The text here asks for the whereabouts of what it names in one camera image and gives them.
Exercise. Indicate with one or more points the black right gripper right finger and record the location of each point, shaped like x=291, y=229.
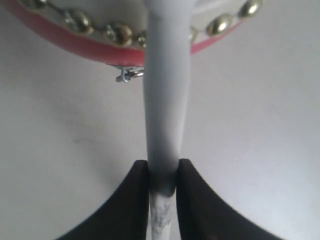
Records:
x=203, y=215

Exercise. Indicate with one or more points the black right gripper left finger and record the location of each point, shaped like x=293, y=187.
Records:
x=124, y=216

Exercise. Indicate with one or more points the white wooden drumstick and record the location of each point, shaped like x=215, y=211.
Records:
x=166, y=84

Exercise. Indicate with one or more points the small red drum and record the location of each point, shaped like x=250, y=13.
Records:
x=114, y=32

